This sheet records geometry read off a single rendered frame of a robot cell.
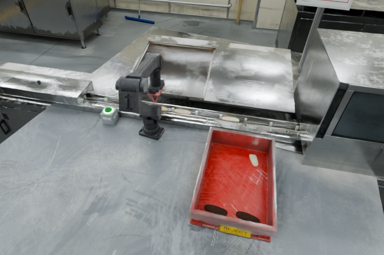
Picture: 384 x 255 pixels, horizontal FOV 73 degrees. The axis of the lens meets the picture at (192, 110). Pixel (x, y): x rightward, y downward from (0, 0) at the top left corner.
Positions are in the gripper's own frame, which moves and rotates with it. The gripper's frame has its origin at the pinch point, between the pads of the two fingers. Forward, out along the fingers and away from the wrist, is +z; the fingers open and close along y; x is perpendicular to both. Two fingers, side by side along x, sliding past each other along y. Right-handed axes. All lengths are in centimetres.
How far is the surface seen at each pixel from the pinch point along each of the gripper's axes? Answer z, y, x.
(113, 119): 6.8, -16.0, 20.6
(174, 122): 8.4, -9.2, -12.1
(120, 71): 11, 37, 40
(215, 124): 6.9, -7.5, -35.0
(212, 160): 10.6, -29.5, -36.8
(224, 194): 11, -47, -45
